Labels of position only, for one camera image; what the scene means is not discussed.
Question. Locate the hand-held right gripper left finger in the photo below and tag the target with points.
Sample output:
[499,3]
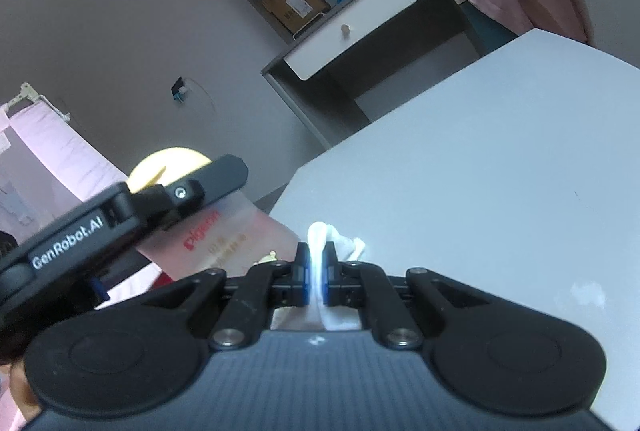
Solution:
[299,283]

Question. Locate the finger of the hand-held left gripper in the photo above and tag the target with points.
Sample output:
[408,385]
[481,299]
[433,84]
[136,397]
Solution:
[200,183]

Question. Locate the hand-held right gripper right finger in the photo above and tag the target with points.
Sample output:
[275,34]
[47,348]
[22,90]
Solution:
[330,283]

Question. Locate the yellow lidded plastic container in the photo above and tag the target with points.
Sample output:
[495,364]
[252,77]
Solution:
[240,236]

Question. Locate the grey desk with shelves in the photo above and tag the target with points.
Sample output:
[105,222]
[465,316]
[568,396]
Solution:
[345,76]

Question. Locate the brown cardboard box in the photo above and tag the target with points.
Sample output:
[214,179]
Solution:
[295,3]

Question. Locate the white desk drawer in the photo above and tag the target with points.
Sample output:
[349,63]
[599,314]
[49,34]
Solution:
[350,28]

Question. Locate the dark teal bin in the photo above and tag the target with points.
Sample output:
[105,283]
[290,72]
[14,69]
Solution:
[482,30]

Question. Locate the wall plug charger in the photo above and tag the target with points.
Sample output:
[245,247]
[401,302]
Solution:
[178,91]

